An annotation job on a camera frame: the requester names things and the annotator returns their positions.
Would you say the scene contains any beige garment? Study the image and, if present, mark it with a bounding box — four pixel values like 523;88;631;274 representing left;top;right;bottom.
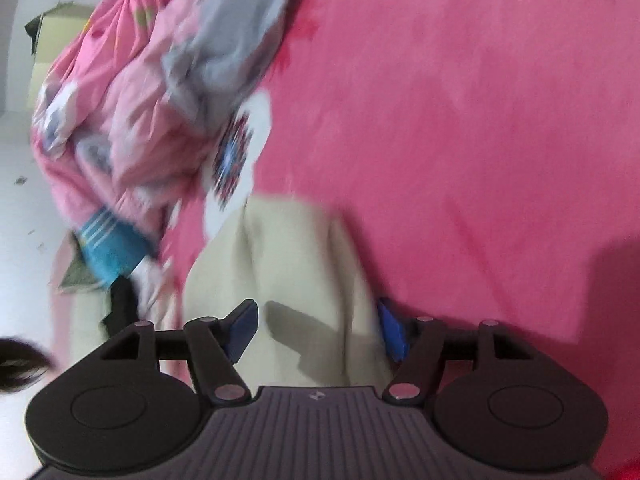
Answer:
181;195;396;388

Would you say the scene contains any black garment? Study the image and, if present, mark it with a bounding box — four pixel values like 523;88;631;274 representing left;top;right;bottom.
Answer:
101;274;140;338

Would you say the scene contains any pink and grey quilt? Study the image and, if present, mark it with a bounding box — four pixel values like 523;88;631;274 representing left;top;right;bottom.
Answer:
30;0;306;241

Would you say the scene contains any cardboard box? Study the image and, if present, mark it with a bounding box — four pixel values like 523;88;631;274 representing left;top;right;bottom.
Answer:
25;2;98;111

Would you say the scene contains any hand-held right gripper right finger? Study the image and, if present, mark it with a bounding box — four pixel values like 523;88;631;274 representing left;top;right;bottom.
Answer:
377;297;533;406

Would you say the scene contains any green patterned pillow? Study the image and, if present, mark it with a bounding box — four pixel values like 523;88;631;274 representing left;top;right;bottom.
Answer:
57;232;108;295

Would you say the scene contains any pink floral bed sheet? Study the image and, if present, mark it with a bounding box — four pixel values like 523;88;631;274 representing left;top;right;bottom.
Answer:
155;0;640;441

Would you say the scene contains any white garment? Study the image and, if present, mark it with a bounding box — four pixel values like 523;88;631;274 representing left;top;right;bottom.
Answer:
131;255;173;321

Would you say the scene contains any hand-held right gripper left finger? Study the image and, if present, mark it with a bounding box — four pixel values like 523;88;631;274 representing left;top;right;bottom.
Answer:
100;298;259;405

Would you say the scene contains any person's dark hair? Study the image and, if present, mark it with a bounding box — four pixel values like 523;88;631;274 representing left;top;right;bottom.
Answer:
0;337;52;395

